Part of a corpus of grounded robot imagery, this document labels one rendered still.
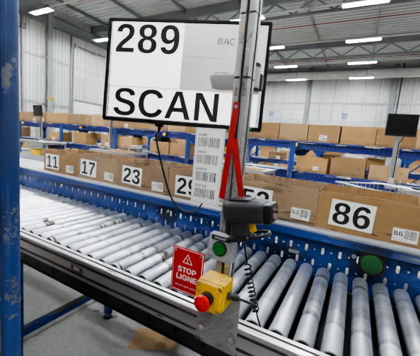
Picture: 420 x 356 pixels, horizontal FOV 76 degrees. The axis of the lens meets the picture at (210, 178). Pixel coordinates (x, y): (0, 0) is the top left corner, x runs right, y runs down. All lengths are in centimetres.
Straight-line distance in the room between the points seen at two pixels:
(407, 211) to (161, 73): 99
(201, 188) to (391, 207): 78
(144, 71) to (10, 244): 58
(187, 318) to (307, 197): 70
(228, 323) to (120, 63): 79
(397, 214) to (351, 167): 427
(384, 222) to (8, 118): 118
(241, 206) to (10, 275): 43
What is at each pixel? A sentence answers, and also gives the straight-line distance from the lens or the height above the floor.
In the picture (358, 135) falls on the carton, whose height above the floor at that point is 157.
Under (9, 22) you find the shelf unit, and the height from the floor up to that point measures 135.
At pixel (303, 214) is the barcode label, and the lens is 125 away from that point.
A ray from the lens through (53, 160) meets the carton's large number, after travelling 231.
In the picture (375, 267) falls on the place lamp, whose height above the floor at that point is 81.
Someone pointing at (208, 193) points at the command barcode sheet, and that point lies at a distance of 70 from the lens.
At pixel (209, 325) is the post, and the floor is 72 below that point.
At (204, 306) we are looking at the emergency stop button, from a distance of 68.
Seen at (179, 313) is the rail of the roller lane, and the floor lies 71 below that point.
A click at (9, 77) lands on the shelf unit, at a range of 49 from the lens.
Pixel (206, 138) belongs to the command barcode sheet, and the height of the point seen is 122.
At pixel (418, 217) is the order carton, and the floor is 100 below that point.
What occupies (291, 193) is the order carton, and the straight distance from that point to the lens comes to 125.
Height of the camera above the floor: 121
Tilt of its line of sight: 8 degrees down
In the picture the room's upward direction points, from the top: 5 degrees clockwise
